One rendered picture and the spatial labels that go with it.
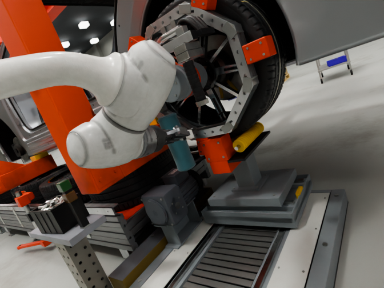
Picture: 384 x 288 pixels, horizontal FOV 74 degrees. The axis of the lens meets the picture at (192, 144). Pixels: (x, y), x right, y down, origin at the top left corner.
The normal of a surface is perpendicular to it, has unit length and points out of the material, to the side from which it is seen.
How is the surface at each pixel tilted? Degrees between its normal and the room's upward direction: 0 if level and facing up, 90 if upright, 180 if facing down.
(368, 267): 0
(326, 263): 0
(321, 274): 0
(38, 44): 90
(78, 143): 72
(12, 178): 90
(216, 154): 90
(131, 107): 124
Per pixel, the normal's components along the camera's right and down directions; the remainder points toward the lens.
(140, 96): 0.33, 0.59
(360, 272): -0.36, -0.91
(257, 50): -0.55, 0.39
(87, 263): 0.76, -0.15
